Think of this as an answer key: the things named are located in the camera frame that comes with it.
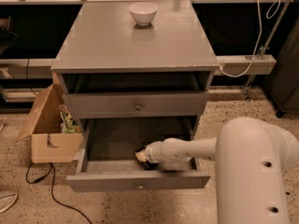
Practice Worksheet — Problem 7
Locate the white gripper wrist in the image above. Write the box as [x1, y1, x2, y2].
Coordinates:
[135, 141, 162, 163]

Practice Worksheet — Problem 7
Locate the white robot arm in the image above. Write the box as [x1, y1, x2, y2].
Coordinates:
[135, 117, 299, 224]

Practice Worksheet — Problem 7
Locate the grey open middle drawer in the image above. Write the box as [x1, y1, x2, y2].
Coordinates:
[66, 117, 210, 192]

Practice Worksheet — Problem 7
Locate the grey top drawer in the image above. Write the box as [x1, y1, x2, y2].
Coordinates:
[63, 91, 208, 119]

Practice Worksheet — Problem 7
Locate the grey drawer cabinet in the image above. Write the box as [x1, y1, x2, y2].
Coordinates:
[50, 0, 221, 126]

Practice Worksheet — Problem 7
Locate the green snack package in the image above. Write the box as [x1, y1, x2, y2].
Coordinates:
[59, 105, 80, 133]

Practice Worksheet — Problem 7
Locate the open cardboard box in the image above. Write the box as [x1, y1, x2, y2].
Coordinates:
[16, 73, 83, 163]

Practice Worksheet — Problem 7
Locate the white shoe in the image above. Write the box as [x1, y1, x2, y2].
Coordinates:
[0, 190, 18, 214]

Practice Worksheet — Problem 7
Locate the white bowl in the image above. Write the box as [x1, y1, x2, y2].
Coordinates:
[129, 2, 158, 25]

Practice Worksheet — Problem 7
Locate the dark cart at right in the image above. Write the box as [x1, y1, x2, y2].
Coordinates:
[264, 19, 299, 118]

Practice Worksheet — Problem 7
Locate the black floor cable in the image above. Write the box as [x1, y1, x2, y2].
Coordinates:
[25, 162, 93, 224]

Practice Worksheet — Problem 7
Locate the white hanging cable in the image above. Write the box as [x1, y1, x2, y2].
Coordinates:
[219, 0, 282, 78]

